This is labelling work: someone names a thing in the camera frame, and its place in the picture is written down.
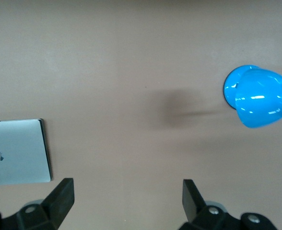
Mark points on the grey laptop with black keyboard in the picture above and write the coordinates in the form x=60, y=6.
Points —
x=18, y=151

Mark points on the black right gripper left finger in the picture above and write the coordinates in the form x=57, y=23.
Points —
x=54, y=206

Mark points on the blue desk lamp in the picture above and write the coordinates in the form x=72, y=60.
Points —
x=258, y=100

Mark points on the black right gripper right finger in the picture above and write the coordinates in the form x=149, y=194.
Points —
x=203, y=218

